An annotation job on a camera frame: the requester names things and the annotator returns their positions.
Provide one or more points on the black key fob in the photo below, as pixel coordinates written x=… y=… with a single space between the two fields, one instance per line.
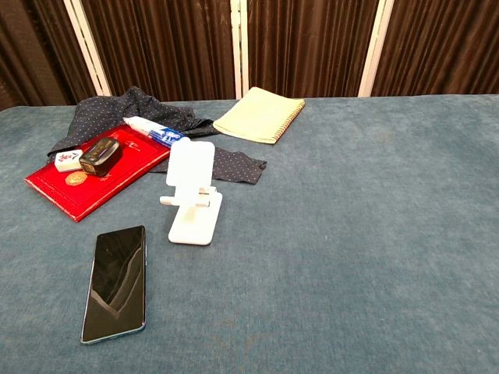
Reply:
x=100 y=156

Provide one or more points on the white mahjong tile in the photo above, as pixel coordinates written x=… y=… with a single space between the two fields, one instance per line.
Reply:
x=68 y=160

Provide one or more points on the black smartphone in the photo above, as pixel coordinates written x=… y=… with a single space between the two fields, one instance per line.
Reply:
x=115 y=284

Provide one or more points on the white blue toothpaste tube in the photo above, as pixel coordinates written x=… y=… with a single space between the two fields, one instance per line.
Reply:
x=156 y=130

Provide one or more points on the teal felt table cover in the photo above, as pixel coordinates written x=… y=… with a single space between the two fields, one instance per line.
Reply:
x=331 y=233

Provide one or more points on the white plastic piece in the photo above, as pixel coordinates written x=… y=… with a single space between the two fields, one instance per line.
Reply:
x=191 y=163

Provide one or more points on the gold coin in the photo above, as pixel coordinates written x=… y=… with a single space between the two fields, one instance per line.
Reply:
x=75 y=179

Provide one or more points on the brown curtain screen panel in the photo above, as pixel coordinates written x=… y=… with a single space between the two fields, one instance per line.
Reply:
x=163 y=46
x=35 y=50
x=444 y=46
x=308 y=46

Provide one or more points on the red flat gift box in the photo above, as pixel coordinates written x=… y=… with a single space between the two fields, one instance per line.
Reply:
x=117 y=183

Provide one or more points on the navy dotted cloth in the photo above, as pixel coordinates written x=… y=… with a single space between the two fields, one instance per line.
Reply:
x=101 y=113

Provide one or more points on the yellow spiral notebook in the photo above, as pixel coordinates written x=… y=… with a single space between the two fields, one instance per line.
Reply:
x=257 y=115

